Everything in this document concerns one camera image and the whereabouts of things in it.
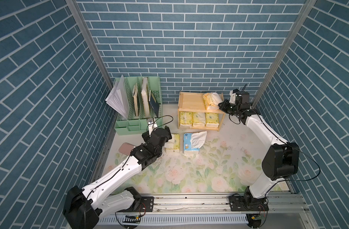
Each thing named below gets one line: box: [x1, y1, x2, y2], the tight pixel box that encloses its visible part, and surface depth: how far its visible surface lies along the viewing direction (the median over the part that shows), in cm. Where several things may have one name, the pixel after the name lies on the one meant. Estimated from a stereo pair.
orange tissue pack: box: [202, 92, 224, 111], surface depth 91 cm
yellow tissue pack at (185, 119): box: [179, 111, 193, 128], surface depth 104 cm
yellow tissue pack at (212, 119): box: [205, 112, 220, 128], surface depth 104 cm
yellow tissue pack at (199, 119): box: [193, 112, 206, 127], surface depth 105 cm
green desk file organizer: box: [114, 76, 164, 136], surface depth 104 cm
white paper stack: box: [104, 74, 129, 120], surface depth 94 cm
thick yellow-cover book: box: [141, 77, 151, 118], surface depth 99 cm
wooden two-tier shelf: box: [177, 91, 226, 132], surface depth 96 cm
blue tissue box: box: [183, 130, 208, 155], surface depth 93 cm
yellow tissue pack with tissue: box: [164, 133, 181, 150], surface depth 95 cm
